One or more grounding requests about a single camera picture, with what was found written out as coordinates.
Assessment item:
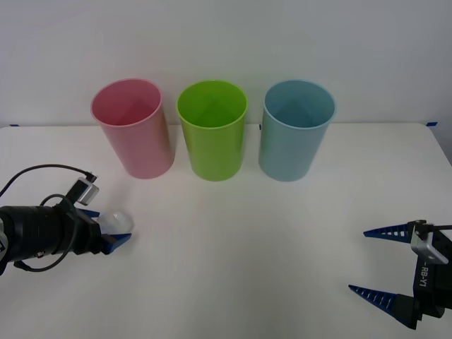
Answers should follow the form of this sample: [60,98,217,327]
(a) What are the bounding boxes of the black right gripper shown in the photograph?
[347,221,452,331]

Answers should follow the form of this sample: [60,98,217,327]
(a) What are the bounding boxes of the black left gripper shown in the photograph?
[70,208,133,256]

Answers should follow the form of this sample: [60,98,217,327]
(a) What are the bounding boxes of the white paper ball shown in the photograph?
[97,209,136,237]

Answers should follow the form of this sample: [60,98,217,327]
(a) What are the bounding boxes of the pink plastic bin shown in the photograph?
[90,78,177,180]

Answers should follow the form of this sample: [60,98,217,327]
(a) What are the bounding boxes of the green plastic bin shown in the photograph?
[176,79,249,182]

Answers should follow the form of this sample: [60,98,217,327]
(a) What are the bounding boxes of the pale blue plastic bin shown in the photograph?
[258,79,338,183]

